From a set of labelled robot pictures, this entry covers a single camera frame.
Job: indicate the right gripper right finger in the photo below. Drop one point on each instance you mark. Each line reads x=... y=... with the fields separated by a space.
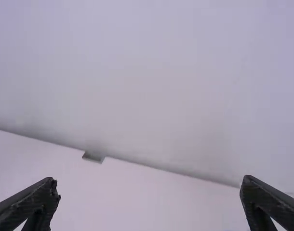
x=262 y=199

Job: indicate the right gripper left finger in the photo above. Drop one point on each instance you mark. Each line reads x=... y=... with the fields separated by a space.
x=29 y=204

